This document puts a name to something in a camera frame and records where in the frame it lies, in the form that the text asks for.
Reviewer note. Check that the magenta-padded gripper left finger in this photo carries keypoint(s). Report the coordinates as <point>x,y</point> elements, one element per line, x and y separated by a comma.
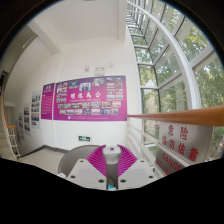
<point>91,170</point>

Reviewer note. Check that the silver red-lettered warning sign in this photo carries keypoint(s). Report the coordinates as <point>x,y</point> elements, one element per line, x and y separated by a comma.
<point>181,143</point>

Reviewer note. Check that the large magenta photo poster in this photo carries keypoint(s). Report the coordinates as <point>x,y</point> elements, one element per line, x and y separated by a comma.
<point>90,98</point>

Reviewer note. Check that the white photo poster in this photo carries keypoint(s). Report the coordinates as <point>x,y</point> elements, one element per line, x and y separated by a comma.
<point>36,110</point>
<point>27,120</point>
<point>20,127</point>

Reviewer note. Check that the white railing with wooden handrail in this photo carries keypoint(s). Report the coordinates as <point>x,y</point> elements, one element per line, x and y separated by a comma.
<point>180,116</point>

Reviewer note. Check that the narrow magenta poster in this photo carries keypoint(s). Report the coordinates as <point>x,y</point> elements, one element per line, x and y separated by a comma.
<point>47,101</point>

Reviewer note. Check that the white wall-mounted device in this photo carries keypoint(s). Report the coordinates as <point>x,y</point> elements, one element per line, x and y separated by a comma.
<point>99,70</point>

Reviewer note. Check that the green exit sign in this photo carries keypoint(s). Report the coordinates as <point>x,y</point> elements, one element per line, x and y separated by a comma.
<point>84,138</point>

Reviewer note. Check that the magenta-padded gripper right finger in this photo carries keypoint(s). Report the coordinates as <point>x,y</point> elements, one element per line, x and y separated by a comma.
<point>131,170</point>

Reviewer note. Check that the white-framed glass window wall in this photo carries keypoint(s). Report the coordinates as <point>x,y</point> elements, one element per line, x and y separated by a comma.
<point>173,60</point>

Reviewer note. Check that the white charger block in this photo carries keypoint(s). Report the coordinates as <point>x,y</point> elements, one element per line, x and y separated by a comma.
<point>111,155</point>

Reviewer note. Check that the white stair railing wooden handrail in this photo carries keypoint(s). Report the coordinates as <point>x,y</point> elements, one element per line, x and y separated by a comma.
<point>13,141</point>

